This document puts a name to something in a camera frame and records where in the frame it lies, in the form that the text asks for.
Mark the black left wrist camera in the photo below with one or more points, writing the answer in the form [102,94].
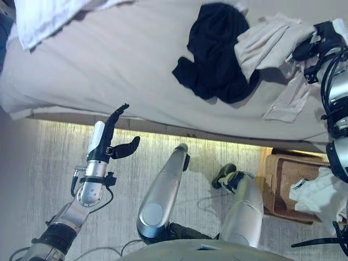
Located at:
[111,178]

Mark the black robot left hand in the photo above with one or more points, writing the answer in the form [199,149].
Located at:
[104,141]

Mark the silver robot left leg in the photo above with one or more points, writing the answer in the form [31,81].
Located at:
[160,195]

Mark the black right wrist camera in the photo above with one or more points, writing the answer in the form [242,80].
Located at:
[312,73]

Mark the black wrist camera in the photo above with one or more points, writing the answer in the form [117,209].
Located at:
[111,178]
[312,73]

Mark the brown wicker basket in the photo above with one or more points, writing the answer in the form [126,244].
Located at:
[282,185]

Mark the grey robot torso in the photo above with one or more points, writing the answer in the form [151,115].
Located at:
[195,254]

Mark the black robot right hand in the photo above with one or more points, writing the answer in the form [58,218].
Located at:
[330,35]

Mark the silver robot leg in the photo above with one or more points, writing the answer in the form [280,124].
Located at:
[160,195]
[244,212]

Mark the white garment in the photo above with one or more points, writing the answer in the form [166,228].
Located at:
[315,195]

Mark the silver robot right leg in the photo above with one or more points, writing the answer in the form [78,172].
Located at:
[244,212]

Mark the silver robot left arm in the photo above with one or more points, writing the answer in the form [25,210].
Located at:
[89,190]

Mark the white duvet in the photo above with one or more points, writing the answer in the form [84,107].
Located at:
[49,19]

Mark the black garment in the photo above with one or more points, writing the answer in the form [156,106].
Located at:
[217,59]

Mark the grey striped rug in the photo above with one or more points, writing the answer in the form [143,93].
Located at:
[68,152]

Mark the beige garment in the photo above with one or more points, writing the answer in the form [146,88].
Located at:
[261,49]

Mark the bed with beige cover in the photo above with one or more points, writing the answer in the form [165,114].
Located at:
[108,68]

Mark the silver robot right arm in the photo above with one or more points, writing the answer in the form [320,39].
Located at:
[338,89]

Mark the dark robot right foot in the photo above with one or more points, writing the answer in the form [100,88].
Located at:
[221,176]

